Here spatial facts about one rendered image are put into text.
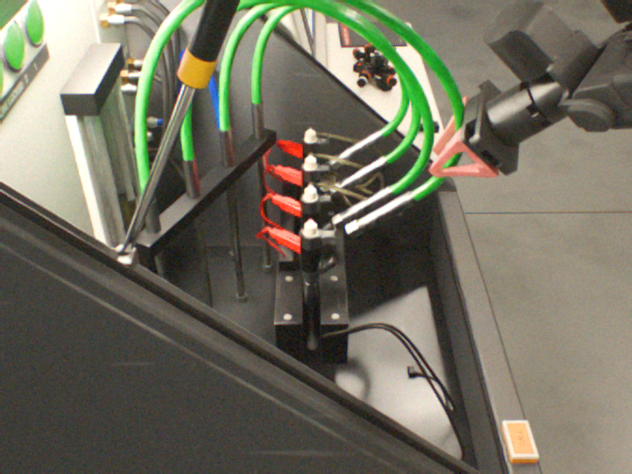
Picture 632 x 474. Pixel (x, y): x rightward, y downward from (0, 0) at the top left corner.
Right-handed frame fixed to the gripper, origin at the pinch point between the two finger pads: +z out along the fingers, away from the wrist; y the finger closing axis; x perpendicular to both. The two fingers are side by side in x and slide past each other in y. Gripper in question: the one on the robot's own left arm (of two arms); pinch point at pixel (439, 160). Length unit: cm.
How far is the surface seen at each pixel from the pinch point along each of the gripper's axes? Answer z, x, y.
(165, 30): 7.3, -33.4, 4.8
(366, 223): 10.8, -0.5, 5.0
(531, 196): 90, 130, -152
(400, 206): 6.4, 0.7, 3.6
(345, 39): 49, 6, -81
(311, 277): 21.4, 0.4, 8.8
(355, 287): 37.1, 18.6, -8.0
